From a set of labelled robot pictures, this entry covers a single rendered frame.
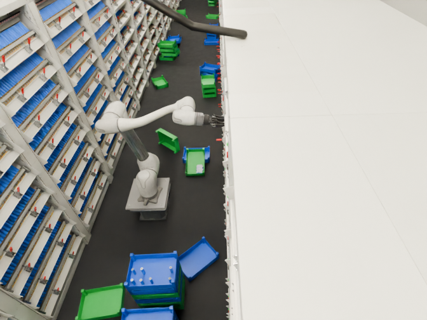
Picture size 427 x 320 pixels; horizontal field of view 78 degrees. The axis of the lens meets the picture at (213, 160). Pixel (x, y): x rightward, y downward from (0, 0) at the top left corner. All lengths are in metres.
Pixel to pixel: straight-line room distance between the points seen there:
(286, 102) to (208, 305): 1.79
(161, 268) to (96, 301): 0.68
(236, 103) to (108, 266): 2.07
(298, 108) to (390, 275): 0.34
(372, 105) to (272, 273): 0.42
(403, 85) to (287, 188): 0.43
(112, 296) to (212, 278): 0.76
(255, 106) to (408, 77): 0.38
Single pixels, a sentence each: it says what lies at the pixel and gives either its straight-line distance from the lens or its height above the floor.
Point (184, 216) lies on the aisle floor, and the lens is 2.52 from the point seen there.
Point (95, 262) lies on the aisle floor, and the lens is 2.52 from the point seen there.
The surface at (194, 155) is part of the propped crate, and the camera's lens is 2.94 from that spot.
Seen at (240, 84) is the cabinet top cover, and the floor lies 1.76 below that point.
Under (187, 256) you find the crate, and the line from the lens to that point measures 2.32.
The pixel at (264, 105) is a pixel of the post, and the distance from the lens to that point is 0.57.
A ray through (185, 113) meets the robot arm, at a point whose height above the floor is 1.08.
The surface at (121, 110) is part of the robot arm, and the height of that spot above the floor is 1.02.
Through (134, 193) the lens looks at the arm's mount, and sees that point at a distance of 2.51.
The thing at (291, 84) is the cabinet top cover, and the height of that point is 1.76.
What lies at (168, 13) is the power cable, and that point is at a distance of 0.90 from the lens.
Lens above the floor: 2.06
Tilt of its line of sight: 44 degrees down
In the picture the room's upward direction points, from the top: 3 degrees counter-clockwise
